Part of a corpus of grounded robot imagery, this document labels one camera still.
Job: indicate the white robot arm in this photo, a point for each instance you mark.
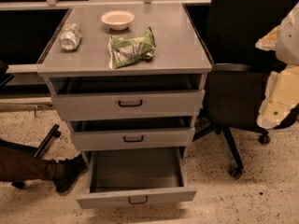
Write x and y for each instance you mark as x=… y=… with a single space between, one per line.
x=287 y=49

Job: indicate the green chip bag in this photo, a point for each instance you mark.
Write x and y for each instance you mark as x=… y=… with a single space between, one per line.
x=124 y=52

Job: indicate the grey top drawer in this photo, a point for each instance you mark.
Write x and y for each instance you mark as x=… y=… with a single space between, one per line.
x=124 y=97

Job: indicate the grey drawer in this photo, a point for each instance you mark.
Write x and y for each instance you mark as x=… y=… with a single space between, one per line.
x=132 y=177
x=109 y=134
x=124 y=97

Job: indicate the grey bottom drawer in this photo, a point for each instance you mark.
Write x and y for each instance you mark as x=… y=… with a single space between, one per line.
x=132 y=177

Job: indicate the black office chair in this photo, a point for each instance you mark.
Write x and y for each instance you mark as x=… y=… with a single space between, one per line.
x=236 y=84

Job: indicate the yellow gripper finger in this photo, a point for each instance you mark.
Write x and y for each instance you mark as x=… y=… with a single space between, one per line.
x=269 y=41

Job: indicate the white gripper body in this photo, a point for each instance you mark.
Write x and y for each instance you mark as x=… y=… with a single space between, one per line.
x=290 y=44

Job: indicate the black shoe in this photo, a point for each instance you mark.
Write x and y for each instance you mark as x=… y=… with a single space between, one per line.
x=68 y=171

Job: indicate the grey metal drawer cabinet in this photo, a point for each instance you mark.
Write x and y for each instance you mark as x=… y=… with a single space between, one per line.
x=179 y=50

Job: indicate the crushed silver soda can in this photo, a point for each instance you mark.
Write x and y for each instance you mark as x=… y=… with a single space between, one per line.
x=70 y=37

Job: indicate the brown trouser leg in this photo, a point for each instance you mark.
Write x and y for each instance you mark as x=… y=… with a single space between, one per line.
x=16 y=165

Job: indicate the grey middle drawer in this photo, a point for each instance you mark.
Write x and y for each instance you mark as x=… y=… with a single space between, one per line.
x=109 y=134

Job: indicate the white paper bowl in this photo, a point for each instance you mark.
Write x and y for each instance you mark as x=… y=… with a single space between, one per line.
x=118 y=19

